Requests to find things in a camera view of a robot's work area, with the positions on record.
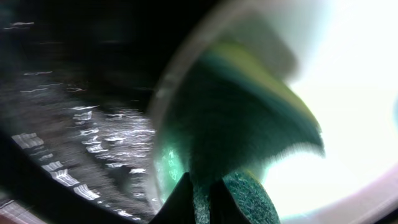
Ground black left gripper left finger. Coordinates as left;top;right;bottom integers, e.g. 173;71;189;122
149;172;195;224

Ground mint green plate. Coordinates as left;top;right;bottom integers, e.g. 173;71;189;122
147;1;397;223

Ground green yellow sponge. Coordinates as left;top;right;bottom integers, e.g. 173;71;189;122
158;42;325;223

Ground round black tray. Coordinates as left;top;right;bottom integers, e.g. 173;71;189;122
1;1;216;223

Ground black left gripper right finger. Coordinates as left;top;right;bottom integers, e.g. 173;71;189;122
210;180;251;224

